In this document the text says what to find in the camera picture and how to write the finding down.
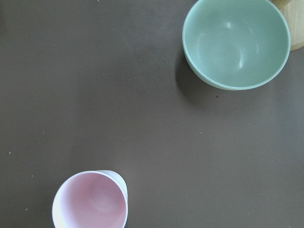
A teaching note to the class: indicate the pink cup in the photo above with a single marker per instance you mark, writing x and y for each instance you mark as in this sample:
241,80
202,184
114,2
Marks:
91,199

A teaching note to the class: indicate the green bowl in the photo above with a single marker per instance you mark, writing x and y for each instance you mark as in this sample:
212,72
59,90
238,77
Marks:
235,44

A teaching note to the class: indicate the wooden cup tree stand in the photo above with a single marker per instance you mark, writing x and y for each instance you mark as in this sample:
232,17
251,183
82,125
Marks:
293,12

